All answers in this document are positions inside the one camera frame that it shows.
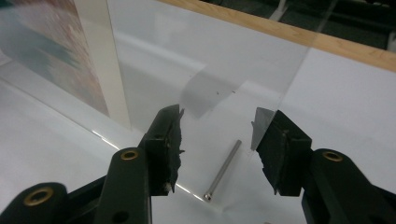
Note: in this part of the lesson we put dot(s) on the wooden table edge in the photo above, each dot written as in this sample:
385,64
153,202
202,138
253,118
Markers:
342,46

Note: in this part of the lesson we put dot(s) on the silver metal pin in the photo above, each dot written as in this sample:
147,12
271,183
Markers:
222,171

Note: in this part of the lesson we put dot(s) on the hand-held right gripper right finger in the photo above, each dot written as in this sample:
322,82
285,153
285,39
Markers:
289,155

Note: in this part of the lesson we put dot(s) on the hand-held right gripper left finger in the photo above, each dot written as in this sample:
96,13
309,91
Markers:
158,155

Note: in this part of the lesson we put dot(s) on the white metal stand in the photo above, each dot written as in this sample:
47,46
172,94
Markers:
279,10

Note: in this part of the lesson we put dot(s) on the clear acrylic frame panel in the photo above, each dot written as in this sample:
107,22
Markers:
193,56

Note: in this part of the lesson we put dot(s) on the colourful picture with white border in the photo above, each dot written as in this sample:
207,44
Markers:
56,53

